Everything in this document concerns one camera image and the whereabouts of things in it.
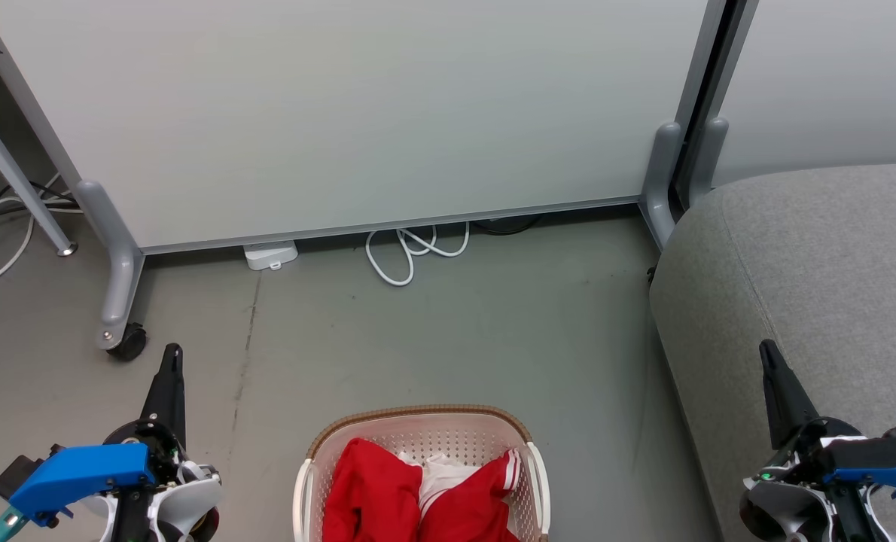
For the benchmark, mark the black caster wheel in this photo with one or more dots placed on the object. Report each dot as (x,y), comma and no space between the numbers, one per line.
(130,342)

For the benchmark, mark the red garment with white stripes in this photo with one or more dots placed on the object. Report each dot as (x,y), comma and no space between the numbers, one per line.
(373,489)

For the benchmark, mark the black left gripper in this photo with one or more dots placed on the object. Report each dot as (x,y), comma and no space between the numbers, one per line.
(163,440)

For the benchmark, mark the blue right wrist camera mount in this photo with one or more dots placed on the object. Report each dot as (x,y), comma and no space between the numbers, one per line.
(881,459)

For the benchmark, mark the large white partition panel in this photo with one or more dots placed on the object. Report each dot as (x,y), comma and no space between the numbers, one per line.
(342,113)

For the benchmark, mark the grey metal table leg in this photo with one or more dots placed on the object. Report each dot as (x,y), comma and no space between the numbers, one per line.
(11,173)

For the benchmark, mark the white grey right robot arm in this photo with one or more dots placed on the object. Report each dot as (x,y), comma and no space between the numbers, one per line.
(783,508)

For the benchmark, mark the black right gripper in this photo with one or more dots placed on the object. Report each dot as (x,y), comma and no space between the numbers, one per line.
(802,455)

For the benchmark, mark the grey fabric sofa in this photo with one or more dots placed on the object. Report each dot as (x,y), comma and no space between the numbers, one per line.
(817,286)

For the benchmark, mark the white perforated laundry basket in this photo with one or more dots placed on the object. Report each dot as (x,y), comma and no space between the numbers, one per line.
(425,429)

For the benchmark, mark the narrow white partition panel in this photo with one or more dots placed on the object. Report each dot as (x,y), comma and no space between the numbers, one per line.
(824,83)

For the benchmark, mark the white power adapter box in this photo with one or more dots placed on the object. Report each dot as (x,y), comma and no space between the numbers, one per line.
(271,254)

